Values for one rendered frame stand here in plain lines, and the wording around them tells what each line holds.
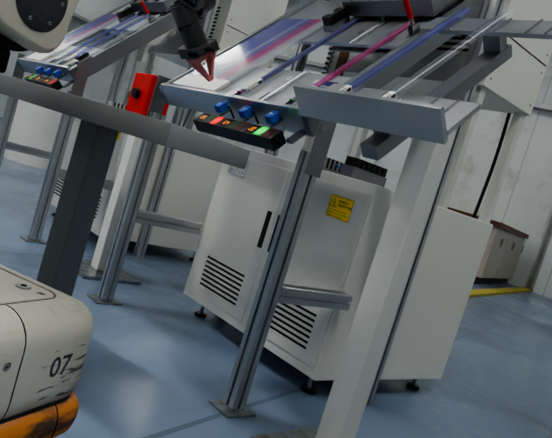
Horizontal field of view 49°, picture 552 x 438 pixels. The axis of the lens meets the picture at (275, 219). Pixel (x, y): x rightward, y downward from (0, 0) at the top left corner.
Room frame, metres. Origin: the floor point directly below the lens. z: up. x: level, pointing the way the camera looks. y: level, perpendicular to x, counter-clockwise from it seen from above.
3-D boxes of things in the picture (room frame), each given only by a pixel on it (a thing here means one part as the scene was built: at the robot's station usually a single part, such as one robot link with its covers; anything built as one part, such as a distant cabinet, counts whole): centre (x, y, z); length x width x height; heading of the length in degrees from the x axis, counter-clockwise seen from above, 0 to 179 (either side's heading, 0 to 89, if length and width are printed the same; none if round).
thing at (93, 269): (2.30, 0.59, 0.39); 0.24 x 0.24 x 0.78; 42
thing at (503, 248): (8.34, -2.34, 0.39); 2.16 x 1.67 x 0.78; 149
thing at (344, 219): (2.08, -0.23, 0.31); 0.70 x 0.65 x 0.62; 42
